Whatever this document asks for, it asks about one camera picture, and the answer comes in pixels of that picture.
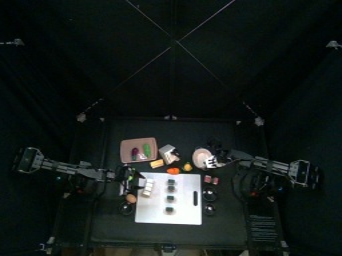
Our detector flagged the thin white diagonal cord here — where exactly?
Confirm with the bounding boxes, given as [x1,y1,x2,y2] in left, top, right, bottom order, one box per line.
[124,0,262,123]
[79,0,238,118]

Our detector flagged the white cutting board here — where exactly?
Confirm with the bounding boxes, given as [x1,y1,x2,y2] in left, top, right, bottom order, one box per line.
[134,171,204,226]

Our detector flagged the small black bowl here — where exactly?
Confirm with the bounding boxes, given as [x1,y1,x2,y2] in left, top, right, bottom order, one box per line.
[118,201,135,216]

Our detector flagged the white toy pot black handle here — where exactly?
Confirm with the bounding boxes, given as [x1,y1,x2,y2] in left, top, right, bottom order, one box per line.
[191,147,214,167]

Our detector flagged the pink plastic tray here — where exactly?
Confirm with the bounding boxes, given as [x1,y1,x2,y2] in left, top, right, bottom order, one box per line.
[119,136,159,164]

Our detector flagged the black printed label sheet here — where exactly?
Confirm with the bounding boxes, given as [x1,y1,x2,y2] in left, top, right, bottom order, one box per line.
[247,213,279,249]

